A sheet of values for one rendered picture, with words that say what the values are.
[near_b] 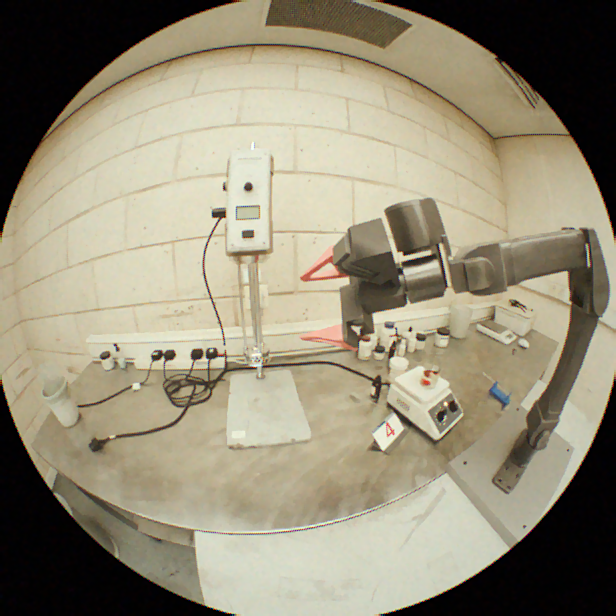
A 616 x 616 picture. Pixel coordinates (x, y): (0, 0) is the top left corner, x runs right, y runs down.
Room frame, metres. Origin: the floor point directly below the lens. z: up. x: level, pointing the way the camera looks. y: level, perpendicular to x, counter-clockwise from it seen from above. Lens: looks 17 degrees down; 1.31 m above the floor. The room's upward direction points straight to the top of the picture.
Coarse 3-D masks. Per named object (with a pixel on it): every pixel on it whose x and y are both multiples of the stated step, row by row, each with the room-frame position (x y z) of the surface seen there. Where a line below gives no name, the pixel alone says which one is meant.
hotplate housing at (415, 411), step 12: (396, 384) 0.43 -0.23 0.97; (396, 396) 0.40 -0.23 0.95; (408, 396) 0.37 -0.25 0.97; (444, 396) 0.35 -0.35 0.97; (396, 408) 0.39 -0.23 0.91; (408, 408) 0.36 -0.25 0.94; (420, 408) 0.33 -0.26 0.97; (408, 420) 0.35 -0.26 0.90; (420, 420) 0.32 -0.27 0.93; (432, 420) 0.29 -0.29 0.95; (456, 420) 0.29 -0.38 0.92; (432, 432) 0.27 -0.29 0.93; (444, 432) 0.26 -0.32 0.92
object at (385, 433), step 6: (390, 420) 0.33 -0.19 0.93; (396, 420) 0.34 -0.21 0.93; (384, 426) 0.32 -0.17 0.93; (390, 426) 0.32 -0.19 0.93; (396, 426) 0.32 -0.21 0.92; (378, 432) 0.30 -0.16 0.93; (384, 432) 0.31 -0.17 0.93; (390, 432) 0.31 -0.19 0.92; (396, 432) 0.31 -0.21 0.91; (378, 438) 0.29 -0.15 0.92; (384, 438) 0.29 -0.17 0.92; (390, 438) 0.29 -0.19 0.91; (384, 444) 0.28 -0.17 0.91
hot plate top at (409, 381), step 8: (416, 368) 0.47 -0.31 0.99; (400, 376) 0.44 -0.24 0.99; (408, 376) 0.43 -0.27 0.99; (416, 376) 0.43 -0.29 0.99; (400, 384) 0.41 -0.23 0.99; (408, 384) 0.40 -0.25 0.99; (416, 384) 0.40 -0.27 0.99; (440, 384) 0.38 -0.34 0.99; (448, 384) 0.37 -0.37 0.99; (408, 392) 0.38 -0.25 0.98; (416, 392) 0.36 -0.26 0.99; (424, 392) 0.36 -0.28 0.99; (432, 392) 0.35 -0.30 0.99; (440, 392) 0.35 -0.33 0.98; (424, 400) 0.33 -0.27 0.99
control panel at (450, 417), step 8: (448, 400) 0.34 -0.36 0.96; (432, 408) 0.32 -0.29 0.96; (440, 408) 0.32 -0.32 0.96; (448, 408) 0.32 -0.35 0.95; (432, 416) 0.30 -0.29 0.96; (448, 416) 0.30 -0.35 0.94; (456, 416) 0.30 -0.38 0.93; (440, 424) 0.28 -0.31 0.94; (448, 424) 0.28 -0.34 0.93; (440, 432) 0.26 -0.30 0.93
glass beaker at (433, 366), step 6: (426, 360) 0.41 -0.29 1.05; (432, 360) 0.41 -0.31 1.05; (438, 360) 0.40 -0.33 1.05; (444, 360) 0.38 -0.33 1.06; (426, 366) 0.38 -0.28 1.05; (432, 366) 0.41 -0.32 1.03; (438, 366) 0.39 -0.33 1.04; (426, 372) 0.38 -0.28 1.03; (432, 372) 0.37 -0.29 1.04; (438, 372) 0.36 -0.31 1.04; (420, 378) 0.40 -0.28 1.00; (426, 378) 0.37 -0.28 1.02; (432, 378) 0.36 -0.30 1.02; (438, 378) 0.37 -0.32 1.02; (420, 384) 0.39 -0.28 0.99; (426, 384) 0.37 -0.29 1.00; (432, 384) 0.36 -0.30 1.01
